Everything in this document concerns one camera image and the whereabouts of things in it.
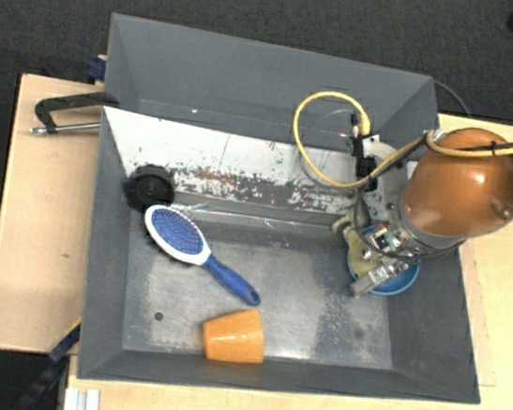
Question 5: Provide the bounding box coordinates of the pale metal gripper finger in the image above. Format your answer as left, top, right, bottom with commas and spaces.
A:
348, 260, 395, 303

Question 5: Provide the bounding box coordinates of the cream irregular soft object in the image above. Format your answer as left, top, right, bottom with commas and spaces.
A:
324, 208, 380, 280

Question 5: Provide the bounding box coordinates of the blue round bowl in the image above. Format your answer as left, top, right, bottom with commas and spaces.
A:
341, 220, 426, 302

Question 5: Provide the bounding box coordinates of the grey metal bin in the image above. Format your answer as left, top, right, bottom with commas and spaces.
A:
59, 11, 513, 410

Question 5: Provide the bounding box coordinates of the orange plastic cup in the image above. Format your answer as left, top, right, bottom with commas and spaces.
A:
196, 300, 272, 369

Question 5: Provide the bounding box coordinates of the blue and white hairbrush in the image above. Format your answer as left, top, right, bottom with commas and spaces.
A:
133, 201, 273, 309

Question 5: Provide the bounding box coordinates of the black round ridged knob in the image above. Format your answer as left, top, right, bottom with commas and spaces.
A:
118, 160, 181, 216

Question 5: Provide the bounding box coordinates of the pale wood flat board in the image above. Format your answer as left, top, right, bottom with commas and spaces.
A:
0, 70, 116, 363

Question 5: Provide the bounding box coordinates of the black cylinder on white bracket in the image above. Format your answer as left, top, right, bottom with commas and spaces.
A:
339, 112, 401, 196

